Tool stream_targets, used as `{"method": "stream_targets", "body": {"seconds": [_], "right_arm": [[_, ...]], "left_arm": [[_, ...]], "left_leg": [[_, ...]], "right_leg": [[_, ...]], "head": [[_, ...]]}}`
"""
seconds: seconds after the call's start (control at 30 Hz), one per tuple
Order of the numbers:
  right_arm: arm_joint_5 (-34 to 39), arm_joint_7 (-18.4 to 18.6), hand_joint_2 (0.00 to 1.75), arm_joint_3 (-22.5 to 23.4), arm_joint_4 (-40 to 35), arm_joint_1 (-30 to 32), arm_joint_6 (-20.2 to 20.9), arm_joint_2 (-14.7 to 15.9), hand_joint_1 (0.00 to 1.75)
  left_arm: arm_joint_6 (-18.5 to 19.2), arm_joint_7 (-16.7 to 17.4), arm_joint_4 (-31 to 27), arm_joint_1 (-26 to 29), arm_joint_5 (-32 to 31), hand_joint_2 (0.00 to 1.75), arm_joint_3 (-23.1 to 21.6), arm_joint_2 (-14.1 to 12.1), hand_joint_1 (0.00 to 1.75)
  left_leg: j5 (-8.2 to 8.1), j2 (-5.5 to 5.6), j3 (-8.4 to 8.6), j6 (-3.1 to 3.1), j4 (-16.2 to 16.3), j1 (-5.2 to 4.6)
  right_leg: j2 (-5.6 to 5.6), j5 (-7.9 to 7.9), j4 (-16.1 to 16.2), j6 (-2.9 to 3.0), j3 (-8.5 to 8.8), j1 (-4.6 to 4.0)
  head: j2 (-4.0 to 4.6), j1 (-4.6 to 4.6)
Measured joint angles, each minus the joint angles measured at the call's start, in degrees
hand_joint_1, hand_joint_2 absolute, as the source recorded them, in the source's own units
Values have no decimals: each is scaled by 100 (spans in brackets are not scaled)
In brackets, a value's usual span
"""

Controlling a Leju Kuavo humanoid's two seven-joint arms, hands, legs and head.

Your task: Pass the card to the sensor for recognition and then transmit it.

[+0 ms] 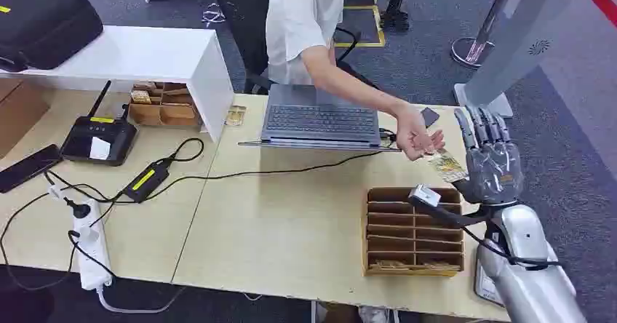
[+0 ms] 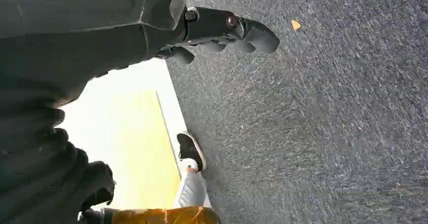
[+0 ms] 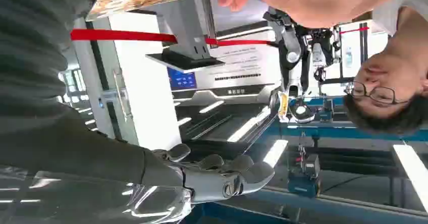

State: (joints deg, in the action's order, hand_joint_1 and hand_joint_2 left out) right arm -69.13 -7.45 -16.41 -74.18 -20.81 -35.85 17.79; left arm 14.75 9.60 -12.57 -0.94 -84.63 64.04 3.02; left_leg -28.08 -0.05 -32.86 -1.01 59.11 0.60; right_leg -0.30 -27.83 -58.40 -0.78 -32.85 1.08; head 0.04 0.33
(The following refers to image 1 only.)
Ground white power strip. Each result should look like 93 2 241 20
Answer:
72 199 114 292

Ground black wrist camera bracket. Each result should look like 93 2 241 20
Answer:
410 197 489 229

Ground yellow-bordered floor mat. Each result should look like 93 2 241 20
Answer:
333 0 386 49

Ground black adapter mains cable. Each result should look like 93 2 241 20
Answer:
43 137 206 204

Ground chrome stanchion post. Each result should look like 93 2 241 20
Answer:
450 0 522 68

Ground grey kiosk stand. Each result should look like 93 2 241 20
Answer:
453 0 579 119

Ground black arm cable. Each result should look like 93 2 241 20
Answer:
461 215 562 270

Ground white power strip cable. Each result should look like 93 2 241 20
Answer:
96 286 186 315

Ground wooden slotted card box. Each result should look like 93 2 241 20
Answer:
362 187 466 279

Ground brown cardboard box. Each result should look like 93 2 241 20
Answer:
0 79 51 160

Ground white desk shelf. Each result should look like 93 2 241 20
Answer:
0 25 236 143

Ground cards lying in slotted box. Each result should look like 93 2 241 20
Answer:
368 260 461 272

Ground printed yellow card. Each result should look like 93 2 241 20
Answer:
426 148 469 183

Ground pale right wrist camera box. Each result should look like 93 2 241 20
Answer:
408 184 442 207

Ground black router with antenna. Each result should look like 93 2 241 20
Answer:
60 79 138 167

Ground person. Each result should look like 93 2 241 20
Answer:
265 0 447 163

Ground thin black looping cable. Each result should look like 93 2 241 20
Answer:
0 191 116 292

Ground person's left hand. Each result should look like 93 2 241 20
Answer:
395 105 447 163

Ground flat grey box device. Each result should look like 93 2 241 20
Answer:
474 258 505 307

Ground small wooden compartment box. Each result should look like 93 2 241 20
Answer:
127 81 204 129

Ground black carrying case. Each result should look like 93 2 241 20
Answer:
0 0 105 73

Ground black laptop charger cable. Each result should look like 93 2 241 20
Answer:
142 127 397 202

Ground grey laptop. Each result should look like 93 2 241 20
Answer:
238 83 402 153

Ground black office chair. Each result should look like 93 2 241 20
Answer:
214 0 382 95

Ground stack of printed cards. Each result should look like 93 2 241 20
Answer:
225 105 247 128

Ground black plug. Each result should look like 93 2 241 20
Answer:
65 197 92 220

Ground black smartphone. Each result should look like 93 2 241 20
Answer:
0 143 63 194

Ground black power adapter yellow label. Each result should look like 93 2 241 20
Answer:
122 159 172 204

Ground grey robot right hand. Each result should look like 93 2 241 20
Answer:
453 106 525 205

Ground small black flat device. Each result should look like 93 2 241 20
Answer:
420 107 440 129

